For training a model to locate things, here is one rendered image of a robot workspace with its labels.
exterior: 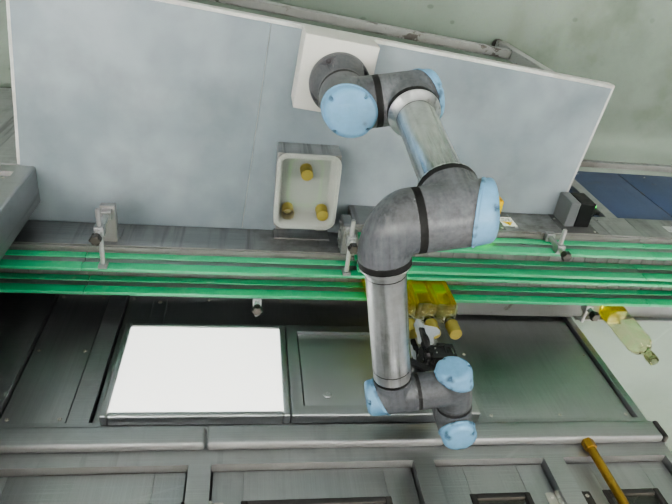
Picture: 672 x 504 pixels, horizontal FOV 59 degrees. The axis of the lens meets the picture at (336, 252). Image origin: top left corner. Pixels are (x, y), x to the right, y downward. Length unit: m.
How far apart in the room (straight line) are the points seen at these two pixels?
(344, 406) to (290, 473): 0.21
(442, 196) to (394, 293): 0.19
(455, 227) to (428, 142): 0.23
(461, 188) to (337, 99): 0.41
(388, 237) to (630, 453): 0.94
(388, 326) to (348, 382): 0.48
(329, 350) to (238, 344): 0.25
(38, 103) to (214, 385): 0.84
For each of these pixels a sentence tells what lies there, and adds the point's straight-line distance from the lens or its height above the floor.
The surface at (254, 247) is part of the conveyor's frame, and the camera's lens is 1.69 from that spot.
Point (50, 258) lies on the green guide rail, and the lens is 1.72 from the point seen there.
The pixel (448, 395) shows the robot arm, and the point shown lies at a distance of 1.23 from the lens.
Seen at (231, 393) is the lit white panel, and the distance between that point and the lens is 1.49.
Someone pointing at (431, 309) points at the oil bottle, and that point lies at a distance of 1.60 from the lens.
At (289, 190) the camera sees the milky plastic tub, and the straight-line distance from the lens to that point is 1.71.
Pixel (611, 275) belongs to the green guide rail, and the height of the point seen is 0.96.
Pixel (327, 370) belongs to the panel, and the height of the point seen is 1.16.
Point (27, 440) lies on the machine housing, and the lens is 1.47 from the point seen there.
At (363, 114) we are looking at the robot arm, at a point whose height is 1.08.
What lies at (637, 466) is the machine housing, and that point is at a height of 1.45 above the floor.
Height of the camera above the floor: 2.31
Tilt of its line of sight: 58 degrees down
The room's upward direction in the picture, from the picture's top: 167 degrees clockwise
